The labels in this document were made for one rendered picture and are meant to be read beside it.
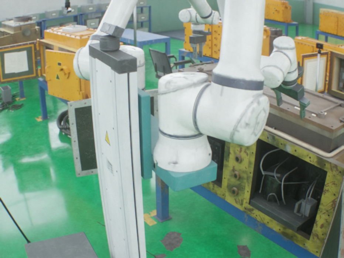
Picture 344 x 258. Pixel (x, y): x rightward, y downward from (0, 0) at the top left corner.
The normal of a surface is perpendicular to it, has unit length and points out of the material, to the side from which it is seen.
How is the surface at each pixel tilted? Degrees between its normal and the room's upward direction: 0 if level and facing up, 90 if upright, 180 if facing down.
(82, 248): 0
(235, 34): 80
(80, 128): 90
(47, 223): 0
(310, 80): 90
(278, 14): 90
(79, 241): 0
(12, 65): 90
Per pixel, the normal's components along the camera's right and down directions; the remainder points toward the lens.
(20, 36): 0.59, 0.31
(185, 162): 0.05, 0.07
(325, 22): -0.80, 0.24
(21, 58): 0.32, 0.36
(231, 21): -0.68, 0.13
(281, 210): -0.01, -0.92
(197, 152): 0.47, -0.04
